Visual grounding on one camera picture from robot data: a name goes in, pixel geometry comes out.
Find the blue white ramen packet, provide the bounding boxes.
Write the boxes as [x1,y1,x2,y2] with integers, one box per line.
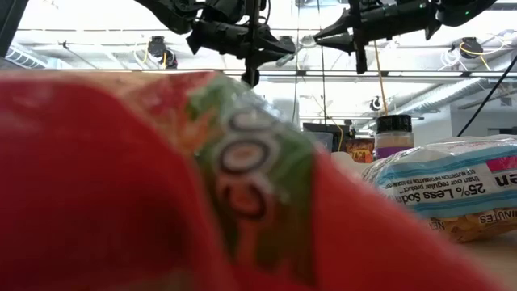
[360,134,517,244]

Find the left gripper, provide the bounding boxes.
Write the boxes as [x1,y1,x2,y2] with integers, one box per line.
[185,0,297,88]

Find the silver ventilation duct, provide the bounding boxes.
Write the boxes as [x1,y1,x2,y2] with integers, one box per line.
[397,78,490,117]

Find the dark equipment box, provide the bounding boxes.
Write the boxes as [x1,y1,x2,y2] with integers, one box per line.
[301,122,351,154]

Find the orange taco seasoning packet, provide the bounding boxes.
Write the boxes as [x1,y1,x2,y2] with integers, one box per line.
[344,137,377,164]

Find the thin black hanging cable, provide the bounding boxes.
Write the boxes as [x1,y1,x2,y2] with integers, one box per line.
[320,44,328,126]

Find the ceiling light rail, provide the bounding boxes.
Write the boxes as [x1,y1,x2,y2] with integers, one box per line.
[0,69,517,79]

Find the black-lidded spice jar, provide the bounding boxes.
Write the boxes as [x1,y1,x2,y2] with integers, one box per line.
[374,113,414,162]

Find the orange-red ramen packet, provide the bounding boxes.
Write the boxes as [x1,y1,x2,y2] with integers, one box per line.
[0,69,500,291]

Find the plain silver spoon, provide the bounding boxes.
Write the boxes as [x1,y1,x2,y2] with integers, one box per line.
[276,34,321,69]

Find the yellow cable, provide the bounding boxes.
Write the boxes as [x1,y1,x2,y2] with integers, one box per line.
[372,40,389,116]

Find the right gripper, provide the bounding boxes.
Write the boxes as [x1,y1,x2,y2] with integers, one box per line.
[313,0,442,75]

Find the slanted black cable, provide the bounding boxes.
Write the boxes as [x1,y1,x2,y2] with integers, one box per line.
[456,52,517,138]

